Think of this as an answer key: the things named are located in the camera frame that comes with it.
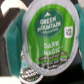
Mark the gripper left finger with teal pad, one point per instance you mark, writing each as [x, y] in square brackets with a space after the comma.
[11, 32]

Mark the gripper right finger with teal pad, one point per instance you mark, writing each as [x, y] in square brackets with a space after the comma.
[80, 11]

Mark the green lid kcup pod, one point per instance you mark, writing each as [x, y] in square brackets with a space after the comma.
[50, 31]

